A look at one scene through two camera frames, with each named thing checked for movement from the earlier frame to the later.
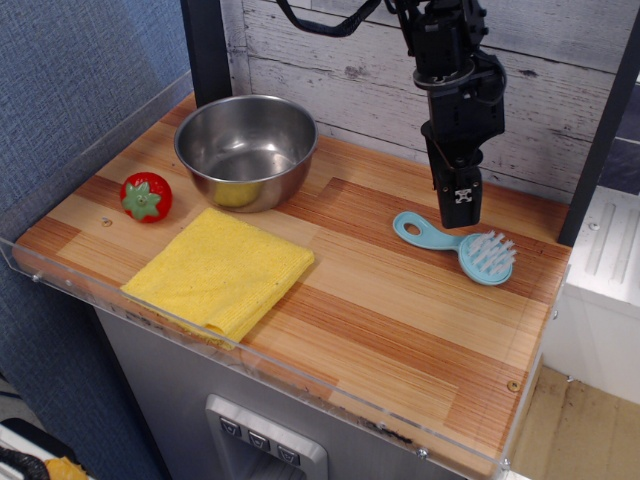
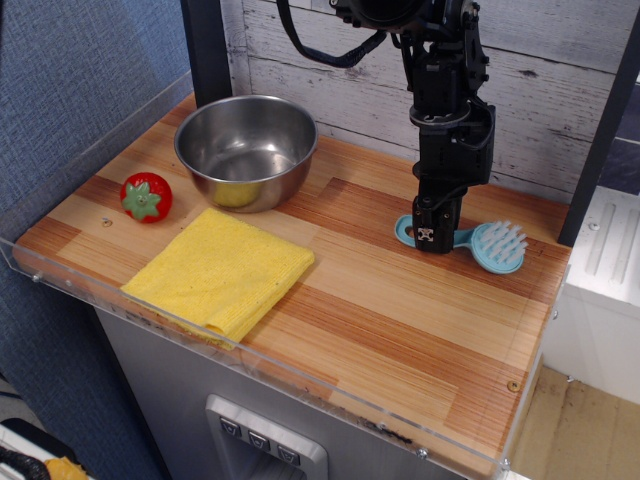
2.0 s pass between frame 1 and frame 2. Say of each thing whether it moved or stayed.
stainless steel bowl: stayed
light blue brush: moved
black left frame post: stayed
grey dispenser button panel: stayed
